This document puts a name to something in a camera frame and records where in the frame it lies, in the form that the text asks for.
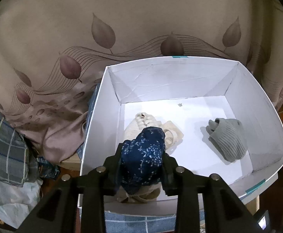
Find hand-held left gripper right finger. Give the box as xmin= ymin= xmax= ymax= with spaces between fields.
xmin=161 ymin=150 xmax=258 ymax=233

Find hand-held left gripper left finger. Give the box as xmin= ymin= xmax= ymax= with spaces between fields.
xmin=16 ymin=141 xmax=124 ymax=233

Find blue floral underwear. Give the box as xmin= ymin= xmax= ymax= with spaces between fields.
xmin=119 ymin=127 xmax=166 ymax=195

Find cream underwear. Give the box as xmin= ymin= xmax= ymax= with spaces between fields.
xmin=116 ymin=112 xmax=184 ymax=204

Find grey ribbed socks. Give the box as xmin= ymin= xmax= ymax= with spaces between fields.
xmin=206 ymin=118 xmax=248 ymax=163

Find white cardboard box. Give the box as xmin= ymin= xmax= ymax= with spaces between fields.
xmin=77 ymin=56 xmax=283 ymax=215

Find brown cardboard box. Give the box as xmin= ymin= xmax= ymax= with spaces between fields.
xmin=59 ymin=156 xmax=82 ymax=170

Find blue checked cloth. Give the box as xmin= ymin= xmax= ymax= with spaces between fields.
xmin=76 ymin=84 xmax=257 ymax=233

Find blue printed packet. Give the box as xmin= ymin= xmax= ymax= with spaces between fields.
xmin=36 ymin=156 xmax=61 ymax=179

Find white patterned bedding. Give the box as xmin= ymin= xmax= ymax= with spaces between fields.
xmin=0 ymin=177 xmax=43 ymax=229

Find grey plaid cloth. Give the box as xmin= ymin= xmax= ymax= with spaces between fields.
xmin=0 ymin=97 xmax=39 ymax=187

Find beige leaf-print curtain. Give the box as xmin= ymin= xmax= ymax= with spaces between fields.
xmin=0 ymin=0 xmax=283 ymax=165

